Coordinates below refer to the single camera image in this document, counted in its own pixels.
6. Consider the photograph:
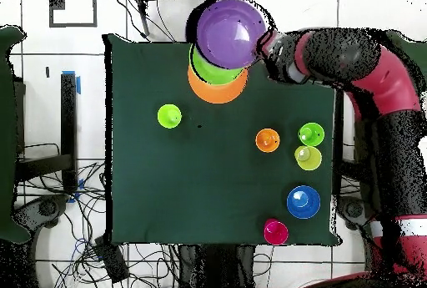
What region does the purple bowl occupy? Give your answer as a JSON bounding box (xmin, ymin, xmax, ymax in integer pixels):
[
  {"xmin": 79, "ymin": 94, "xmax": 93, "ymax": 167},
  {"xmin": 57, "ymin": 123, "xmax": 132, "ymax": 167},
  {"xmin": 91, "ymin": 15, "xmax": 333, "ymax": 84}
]
[{"xmin": 195, "ymin": 0, "xmax": 268, "ymax": 70}]

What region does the light green bowl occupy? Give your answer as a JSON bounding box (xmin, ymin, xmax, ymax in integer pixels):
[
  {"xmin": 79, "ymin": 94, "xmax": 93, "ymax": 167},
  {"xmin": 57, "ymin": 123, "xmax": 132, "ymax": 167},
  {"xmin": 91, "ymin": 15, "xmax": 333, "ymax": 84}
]
[{"xmin": 188, "ymin": 43, "xmax": 246, "ymax": 86}]

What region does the large orange bowl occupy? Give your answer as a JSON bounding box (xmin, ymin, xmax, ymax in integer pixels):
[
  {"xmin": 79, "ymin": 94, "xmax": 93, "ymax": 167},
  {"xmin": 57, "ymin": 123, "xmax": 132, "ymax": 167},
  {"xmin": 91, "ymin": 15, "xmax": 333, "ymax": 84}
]
[{"xmin": 187, "ymin": 65, "xmax": 249, "ymax": 105}]

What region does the orange cup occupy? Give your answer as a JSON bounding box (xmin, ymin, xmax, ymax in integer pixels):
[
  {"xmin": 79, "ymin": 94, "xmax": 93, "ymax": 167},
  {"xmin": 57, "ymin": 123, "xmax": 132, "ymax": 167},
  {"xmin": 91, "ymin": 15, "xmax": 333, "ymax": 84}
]
[{"xmin": 254, "ymin": 128, "xmax": 281, "ymax": 154}]

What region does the lime green cup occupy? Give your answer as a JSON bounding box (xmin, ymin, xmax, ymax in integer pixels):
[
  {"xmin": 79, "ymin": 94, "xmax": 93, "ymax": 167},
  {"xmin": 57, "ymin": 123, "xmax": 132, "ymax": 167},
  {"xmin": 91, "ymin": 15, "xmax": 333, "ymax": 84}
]
[{"xmin": 157, "ymin": 104, "xmax": 183, "ymax": 130}]

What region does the yellow cup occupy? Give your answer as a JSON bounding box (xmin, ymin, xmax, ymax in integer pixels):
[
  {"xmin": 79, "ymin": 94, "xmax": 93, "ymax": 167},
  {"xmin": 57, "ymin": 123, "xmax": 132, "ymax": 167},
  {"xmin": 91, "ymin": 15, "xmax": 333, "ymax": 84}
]
[{"xmin": 294, "ymin": 145, "xmax": 324, "ymax": 172}]

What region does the blue bowl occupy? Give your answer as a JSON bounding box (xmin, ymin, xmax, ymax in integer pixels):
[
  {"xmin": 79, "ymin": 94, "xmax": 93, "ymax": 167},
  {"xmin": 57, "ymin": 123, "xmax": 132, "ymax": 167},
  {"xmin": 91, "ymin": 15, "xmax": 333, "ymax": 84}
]
[{"xmin": 286, "ymin": 184, "xmax": 322, "ymax": 220}]

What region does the dark green table cloth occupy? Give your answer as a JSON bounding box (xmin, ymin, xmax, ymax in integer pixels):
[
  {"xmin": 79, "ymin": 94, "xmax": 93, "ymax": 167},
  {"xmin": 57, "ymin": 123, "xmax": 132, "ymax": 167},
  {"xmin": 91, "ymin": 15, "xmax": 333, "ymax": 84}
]
[{"xmin": 102, "ymin": 33, "xmax": 344, "ymax": 247}]

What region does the dark office chair base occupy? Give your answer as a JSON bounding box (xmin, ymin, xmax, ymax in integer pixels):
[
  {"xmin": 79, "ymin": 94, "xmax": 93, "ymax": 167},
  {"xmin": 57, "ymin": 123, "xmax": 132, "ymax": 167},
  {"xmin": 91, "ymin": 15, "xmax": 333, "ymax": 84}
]
[
  {"xmin": 338, "ymin": 195, "xmax": 376, "ymax": 230},
  {"xmin": 14, "ymin": 193, "xmax": 69, "ymax": 230}
]

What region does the red cup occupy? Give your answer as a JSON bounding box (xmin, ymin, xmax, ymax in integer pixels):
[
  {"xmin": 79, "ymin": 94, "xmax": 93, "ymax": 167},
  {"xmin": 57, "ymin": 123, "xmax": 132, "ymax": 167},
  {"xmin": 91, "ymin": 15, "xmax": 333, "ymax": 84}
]
[{"xmin": 263, "ymin": 218, "xmax": 290, "ymax": 246}]

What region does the blue tape strip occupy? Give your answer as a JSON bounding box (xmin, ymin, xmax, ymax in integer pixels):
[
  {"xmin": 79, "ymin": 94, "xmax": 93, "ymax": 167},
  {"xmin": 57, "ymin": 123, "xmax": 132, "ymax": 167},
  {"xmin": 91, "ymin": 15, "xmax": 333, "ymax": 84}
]
[
  {"xmin": 61, "ymin": 70, "xmax": 82, "ymax": 96},
  {"xmin": 67, "ymin": 178, "xmax": 85, "ymax": 205}
]

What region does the black metal stand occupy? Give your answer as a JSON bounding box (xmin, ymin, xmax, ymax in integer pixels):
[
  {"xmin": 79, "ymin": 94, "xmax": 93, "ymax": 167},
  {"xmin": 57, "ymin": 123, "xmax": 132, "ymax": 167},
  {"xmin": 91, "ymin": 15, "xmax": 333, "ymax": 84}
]
[{"xmin": 14, "ymin": 72, "xmax": 78, "ymax": 195}]

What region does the black square frame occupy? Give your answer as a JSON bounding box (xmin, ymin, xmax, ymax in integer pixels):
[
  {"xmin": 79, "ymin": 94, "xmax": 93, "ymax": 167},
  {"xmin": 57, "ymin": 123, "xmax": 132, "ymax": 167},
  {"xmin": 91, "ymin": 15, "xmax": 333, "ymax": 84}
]
[{"xmin": 48, "ymin": 0, "xmax": 98, "ymax": 29}]

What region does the tangle of cables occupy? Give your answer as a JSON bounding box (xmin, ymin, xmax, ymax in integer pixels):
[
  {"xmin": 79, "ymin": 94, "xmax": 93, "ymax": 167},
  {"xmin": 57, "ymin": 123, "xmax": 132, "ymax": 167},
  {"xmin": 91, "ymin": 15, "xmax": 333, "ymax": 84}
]
[{"xmin": 16, "ymin": 142, "xmax": 181, "ymax": 288}]

